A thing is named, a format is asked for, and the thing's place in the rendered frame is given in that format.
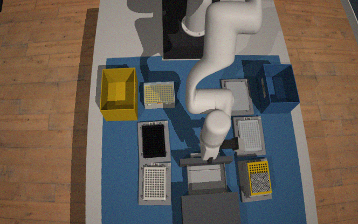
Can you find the yellow open-top bin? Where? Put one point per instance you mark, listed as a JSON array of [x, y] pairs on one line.
[[119, 91]]

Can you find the blue open-top bin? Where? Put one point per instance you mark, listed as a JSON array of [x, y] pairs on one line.
[[277, 89]]

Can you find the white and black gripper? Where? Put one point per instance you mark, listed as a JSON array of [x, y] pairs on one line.
[[208, 153]]

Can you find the blue bench mat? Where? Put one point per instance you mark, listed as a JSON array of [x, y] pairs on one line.
[[120, 148]]

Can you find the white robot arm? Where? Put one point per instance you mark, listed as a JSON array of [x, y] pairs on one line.
[[223, 21]]

